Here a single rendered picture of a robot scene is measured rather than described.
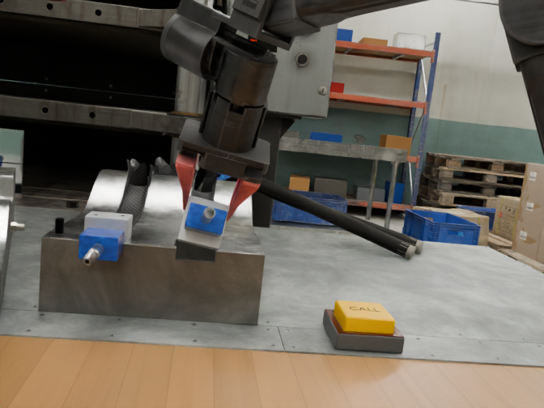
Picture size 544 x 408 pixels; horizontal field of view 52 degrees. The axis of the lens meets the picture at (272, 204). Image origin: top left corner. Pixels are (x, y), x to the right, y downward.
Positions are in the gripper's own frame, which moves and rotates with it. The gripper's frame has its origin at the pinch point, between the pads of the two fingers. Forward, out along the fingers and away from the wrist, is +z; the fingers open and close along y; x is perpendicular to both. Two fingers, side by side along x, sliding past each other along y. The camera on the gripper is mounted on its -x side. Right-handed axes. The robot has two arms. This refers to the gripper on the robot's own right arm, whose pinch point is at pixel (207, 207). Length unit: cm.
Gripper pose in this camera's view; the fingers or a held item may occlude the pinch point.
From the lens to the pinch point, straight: 67.5
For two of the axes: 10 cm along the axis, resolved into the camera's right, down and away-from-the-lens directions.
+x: 0.0, 4.9, -8.7
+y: -9.6, -2.6, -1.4
